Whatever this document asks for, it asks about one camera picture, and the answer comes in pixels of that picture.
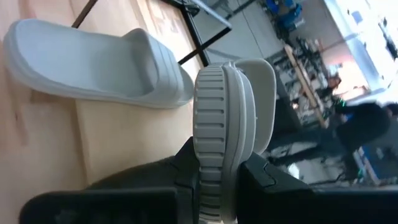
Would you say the wooden workbench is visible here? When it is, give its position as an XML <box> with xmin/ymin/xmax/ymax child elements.
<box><xmin>283</xmin><ymin>43</ymin><xmax>331</xmax><ymax>129</ymax></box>

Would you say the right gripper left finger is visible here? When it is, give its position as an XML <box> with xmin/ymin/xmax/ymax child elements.
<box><xmin>88</xmin><ymin>138</ymin><xmax>202</xmax><ymax>224</ymax></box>

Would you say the black aluminium rig frame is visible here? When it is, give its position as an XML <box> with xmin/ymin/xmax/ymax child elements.
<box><xmin>161</xmin><ymin>0</ymin><xmax>233</xmax><ymax>68</ymax></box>

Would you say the person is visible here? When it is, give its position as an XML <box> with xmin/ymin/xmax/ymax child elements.
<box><xmin>322</xmin><ymin>75</ymin><xmax>343</xmax><ymax>101</ymax></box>
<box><xmin>335</xmin><ymin>101</ymin><xmax>398</xmax><ymax>164</ymax></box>

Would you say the grey rubber slide sandal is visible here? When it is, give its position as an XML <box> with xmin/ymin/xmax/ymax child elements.
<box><xmin>192</xmin><ymin>57</ymin><xmax>277</xmax><ymax>224</ymax></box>
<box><xmin>2</xmin><ymin>17</ymin><xmax>195</xmax><ymax>110</ymax></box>

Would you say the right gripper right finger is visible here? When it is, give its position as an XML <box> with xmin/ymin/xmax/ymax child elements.
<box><xmin>236</xmin><ymin>151</ymin><xmax>315</xmax><ymax>224</ymax></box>

